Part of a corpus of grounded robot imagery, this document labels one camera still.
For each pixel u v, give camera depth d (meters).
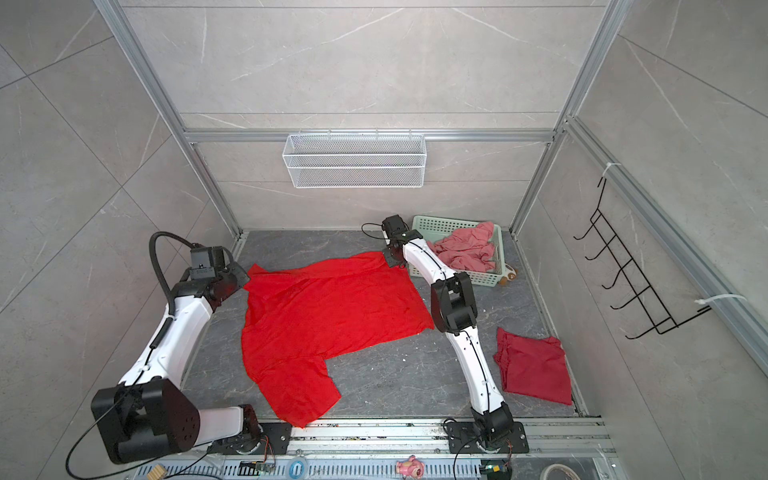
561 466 0.69
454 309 0.64
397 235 0.80
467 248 1.10
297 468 0.70
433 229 1.18
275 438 0.73
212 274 0.61
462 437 0.73
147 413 0.40
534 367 0.82
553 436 0.75
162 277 0.55
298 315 0.99
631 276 0.67
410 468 0.67
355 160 1.00
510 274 1.04
